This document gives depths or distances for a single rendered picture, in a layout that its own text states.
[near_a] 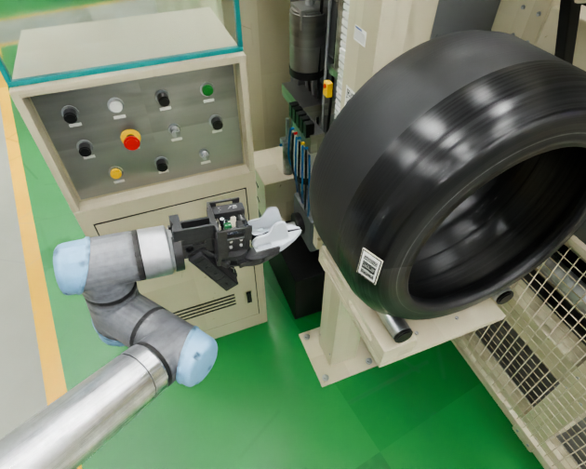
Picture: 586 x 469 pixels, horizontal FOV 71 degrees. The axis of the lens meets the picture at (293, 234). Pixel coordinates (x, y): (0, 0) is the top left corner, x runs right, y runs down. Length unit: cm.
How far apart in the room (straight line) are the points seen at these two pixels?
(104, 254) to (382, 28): 64
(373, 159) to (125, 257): 39
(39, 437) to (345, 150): 56
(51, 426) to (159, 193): 89
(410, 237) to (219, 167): 83
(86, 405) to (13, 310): 193
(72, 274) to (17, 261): 208
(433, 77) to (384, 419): 143
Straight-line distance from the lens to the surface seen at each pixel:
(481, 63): 72
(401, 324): 95
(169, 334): 61
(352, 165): 69
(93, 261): 61
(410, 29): 93
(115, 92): 119
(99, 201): 134
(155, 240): 61
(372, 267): 68
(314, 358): 190
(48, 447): 53
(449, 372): 201
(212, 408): 186
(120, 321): 66
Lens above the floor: 171
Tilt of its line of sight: 46 degrees down
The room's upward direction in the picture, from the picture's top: straight up
